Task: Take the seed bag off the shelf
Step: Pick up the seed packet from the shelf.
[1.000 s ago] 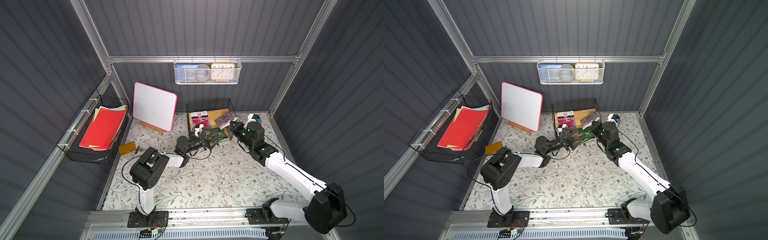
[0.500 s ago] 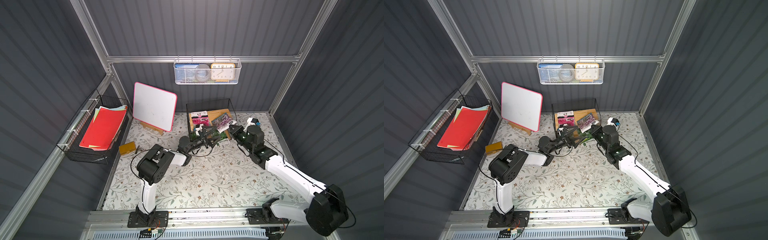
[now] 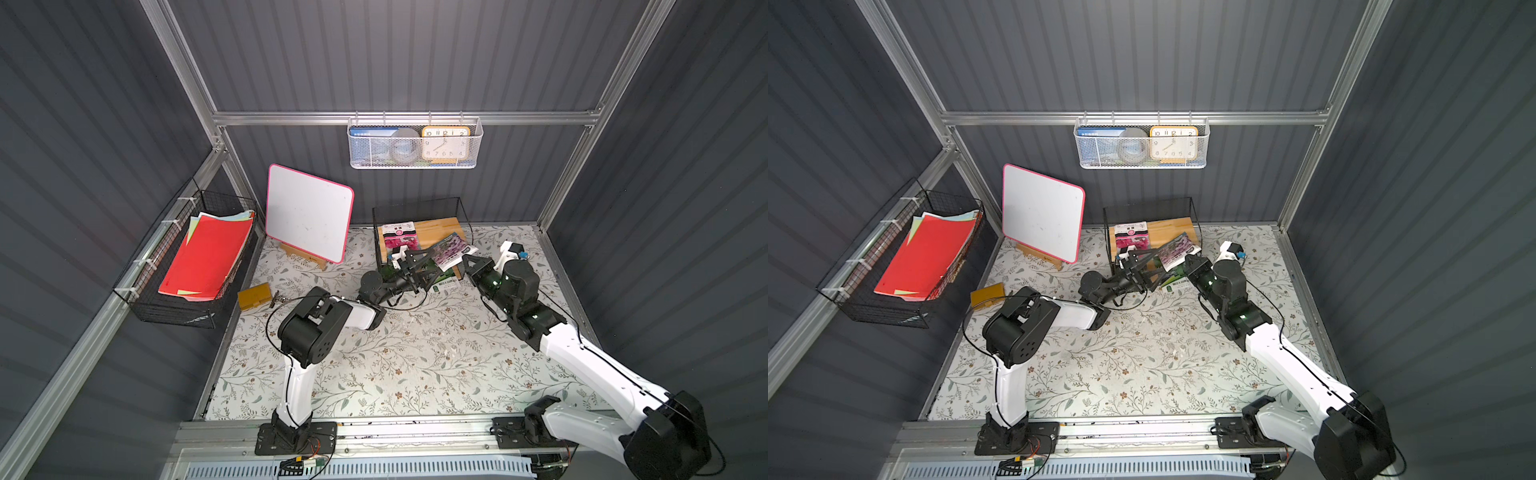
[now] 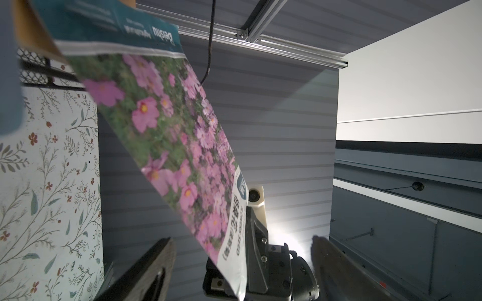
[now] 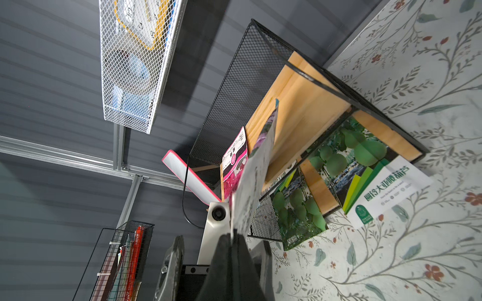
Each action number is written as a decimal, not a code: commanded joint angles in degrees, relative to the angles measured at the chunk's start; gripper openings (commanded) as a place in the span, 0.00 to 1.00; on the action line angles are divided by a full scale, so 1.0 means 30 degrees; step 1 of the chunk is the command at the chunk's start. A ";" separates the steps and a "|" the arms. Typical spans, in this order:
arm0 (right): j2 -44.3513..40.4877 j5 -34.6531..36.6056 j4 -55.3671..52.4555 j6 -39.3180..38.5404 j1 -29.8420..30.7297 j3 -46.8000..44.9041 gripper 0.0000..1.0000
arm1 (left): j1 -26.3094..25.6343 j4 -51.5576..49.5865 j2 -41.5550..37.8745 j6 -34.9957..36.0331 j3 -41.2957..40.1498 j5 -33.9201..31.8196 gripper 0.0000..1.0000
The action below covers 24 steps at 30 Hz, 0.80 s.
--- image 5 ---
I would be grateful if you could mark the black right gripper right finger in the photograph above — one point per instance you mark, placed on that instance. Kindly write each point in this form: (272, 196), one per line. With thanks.
(246, 283)

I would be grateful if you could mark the black wire wall basket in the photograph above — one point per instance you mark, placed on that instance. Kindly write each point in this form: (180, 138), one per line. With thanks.
(99, 273)

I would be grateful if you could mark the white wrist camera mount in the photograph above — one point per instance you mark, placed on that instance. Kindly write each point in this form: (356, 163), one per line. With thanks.
(217, 224)

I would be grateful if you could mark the pink framed whiteboard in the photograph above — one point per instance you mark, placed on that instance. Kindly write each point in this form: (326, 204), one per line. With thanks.
(193, 183)

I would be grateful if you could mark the green gourd seed bag right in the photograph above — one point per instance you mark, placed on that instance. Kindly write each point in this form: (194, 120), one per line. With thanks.
(366, 167)

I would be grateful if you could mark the green gourd seed bag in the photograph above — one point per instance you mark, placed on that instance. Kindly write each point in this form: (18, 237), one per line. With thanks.
(298, 215)
(366, 167)

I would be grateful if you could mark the pink carnation seed bag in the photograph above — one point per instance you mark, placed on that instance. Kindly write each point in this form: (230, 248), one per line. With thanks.
(233, 163)

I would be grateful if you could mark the black mesh wooden shelf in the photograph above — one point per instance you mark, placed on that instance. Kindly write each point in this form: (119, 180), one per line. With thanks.
(266, 74)

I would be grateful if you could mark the green gourd seed bag left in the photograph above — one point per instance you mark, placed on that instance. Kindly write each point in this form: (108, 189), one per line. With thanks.
(298, 215)

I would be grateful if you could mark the yellow square clock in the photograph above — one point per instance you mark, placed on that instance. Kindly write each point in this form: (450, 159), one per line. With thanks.
(147, 21)

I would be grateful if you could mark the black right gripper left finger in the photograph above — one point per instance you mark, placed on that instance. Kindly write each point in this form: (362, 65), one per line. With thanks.
(218, 284)

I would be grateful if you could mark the blue box in basket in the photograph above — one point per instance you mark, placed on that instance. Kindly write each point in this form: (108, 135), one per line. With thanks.
(138, 104)

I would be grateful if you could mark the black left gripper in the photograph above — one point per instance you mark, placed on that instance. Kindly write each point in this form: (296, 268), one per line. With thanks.
(178, 281)

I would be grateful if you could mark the purple flower seed bag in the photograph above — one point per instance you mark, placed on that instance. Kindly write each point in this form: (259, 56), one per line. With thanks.
(245, 199)

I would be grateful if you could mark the green paper sheets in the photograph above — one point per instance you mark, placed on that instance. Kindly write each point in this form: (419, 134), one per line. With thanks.
(120, 287)

